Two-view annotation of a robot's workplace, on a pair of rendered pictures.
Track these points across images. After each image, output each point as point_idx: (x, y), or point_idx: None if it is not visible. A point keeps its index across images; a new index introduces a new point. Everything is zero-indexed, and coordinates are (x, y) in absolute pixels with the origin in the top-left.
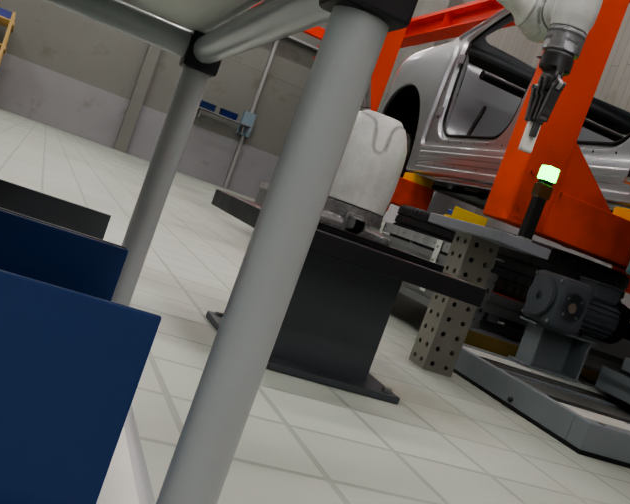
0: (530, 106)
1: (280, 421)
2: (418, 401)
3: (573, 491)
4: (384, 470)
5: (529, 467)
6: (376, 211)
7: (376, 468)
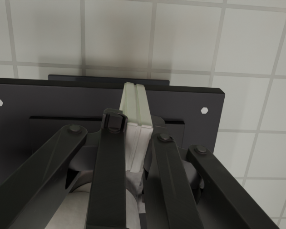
0: (53, 212)
1: (242, 180)
2: (142, 45)
3: (282, 4)
4: (280, 149)
5: (250, 18)
6: (135, 200)
7: (279, 152)
